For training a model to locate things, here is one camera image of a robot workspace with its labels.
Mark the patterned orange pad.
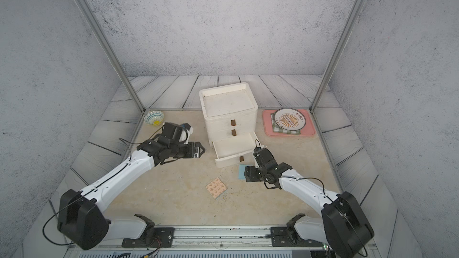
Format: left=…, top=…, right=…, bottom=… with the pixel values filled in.
left=206, top=178, right=228, bottom=199

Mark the white orange patterned plate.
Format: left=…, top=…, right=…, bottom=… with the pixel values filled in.
left=274, top=108, right=306, bottom=131

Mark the small patterned bowl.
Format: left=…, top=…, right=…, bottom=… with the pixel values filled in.
left=143, top=111, right=165, bottom=126

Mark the blue sticky note pad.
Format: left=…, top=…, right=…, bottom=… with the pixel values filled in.
left=238, top=165, right=246, bottom=180

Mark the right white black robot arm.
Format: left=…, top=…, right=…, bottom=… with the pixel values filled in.
left=244, top=146, right=374, bottom=258

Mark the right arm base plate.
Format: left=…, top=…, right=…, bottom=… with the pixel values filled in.
left=269, top=226, right=323, bottom=247

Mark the green plaid cloth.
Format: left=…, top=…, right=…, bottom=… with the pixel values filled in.
left=270, top=113, right=301, bottom=135

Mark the aluminium front rail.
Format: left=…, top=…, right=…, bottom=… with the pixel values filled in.
left=64, top=224, right=378, bottom=255

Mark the right aluminium frame post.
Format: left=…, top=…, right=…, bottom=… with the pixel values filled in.
left=310, top=0, right=366, bottom=113

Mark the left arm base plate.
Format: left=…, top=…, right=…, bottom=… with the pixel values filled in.
left=121, top=226, right=175, bottom=248

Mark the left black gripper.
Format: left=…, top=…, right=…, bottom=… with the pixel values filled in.
left=169, top=140, right=208, bottom=158

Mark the aluminium frame post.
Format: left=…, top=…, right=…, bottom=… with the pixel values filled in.
left=310, top=0, right=366, bottom=113
left=74, top=0, right=146, bottom=114

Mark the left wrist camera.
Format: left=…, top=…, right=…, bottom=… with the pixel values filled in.
left=161, top=123, right=193, bottom=144

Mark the pink tray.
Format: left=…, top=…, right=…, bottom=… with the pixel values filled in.
left=262, top=109, right=316, bottom=137

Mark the left aluminium frame post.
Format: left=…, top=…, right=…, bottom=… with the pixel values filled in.
left=74, top=0, right=146, bottom=114

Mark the white three-drawer cabinet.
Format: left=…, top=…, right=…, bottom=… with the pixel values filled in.
left=198, top=82, right=259, bottom=148

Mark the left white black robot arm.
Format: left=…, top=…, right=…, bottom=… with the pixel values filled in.
left=55, top=137, right=206, bottom=250

